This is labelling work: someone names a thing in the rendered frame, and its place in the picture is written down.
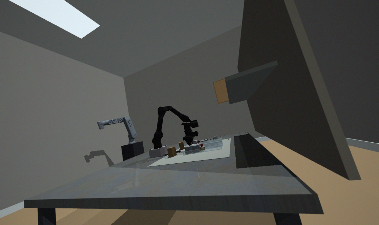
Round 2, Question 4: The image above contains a brown rectangular block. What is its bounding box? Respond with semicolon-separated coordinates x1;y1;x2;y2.
179;142;185;150
167;146;177;158

